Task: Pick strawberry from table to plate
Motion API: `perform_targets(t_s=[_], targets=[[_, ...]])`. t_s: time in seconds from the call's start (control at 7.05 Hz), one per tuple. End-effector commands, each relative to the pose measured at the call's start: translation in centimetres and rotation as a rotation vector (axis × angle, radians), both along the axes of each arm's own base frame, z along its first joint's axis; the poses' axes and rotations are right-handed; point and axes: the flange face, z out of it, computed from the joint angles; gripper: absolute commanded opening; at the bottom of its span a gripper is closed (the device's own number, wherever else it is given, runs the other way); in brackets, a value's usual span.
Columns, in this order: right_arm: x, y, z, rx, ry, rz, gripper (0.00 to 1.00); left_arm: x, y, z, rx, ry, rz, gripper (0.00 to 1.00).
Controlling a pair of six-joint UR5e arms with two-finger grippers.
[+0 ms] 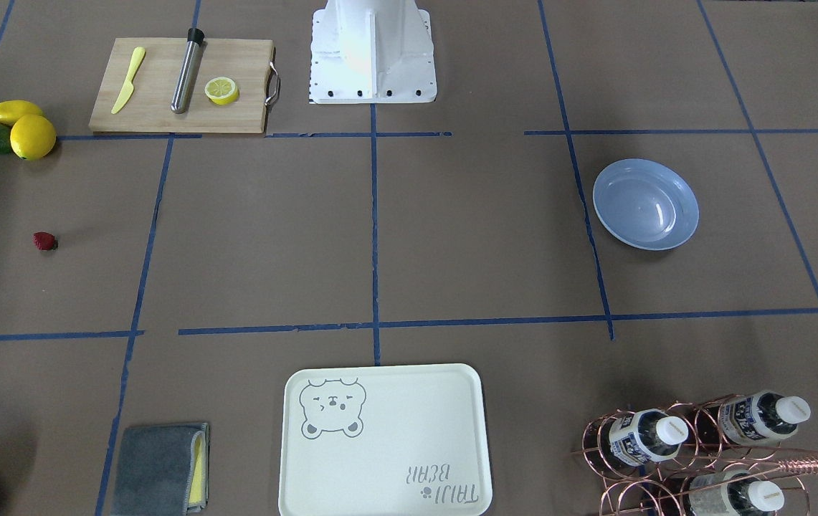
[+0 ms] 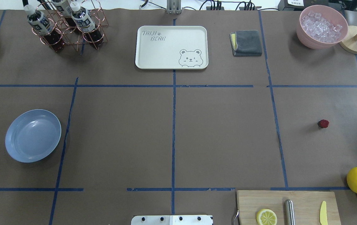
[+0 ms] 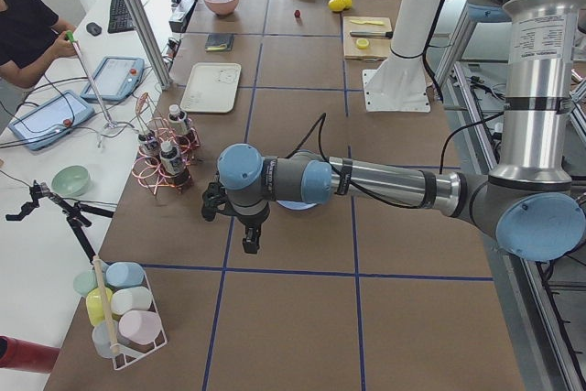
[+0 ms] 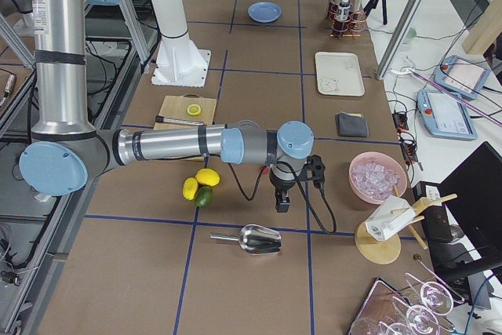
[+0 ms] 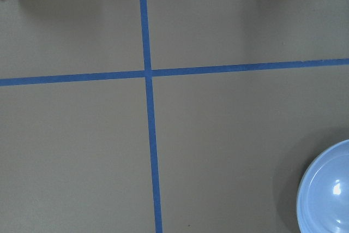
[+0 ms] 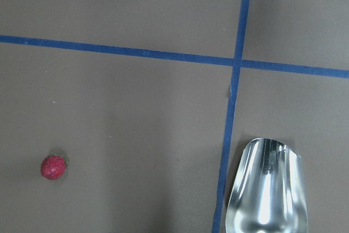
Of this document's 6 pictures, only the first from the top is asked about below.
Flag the blue plate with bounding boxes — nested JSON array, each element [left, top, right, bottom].
[[591, 159, 700, 252]]

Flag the red strawberry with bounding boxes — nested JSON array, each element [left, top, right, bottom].
[[32, 231, 59, 252]]

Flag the cream bear tray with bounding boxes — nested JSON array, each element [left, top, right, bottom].
[[278, 363, 493, 515]]

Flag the half lemon slice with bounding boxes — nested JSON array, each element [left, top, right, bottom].
[[204, 77, 239, 105]]

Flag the wooden cutting board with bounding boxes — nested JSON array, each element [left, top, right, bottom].
[[90, 38, 278, 134]]

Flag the steel rod black cap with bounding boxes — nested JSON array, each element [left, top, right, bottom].
[[170, 27, 205, 114]]

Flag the dark drink bottle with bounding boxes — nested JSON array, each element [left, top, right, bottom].
[[604, 409, 690, 467], [717, 390, 812, 446], [686, 476, 786, 515]]

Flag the grey yellow folded cloth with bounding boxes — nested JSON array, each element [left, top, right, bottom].
[[110, 421, 211, 515]]

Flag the yellow plastic knife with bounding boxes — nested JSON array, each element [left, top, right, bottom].
[[110, 46, 146, 115]]

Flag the dark drink bottle front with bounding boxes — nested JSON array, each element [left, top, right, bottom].
[[686, 476, 786, 515]]

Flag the yellow lemon front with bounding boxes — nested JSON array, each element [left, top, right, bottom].
[[10, 114, 57, 161]]

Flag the yellow lemon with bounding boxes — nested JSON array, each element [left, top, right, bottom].
[[0, 99, 44, 127], [10, 114, 57, 161]]

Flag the yellow lemon back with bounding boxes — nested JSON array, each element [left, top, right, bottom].
[[0, 99, 44, 127]]

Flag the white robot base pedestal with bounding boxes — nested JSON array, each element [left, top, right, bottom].
[[308, 1, 438, 105]]

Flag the copper wire bottle rack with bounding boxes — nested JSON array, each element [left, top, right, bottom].
[[574, 393, 818, 515]]

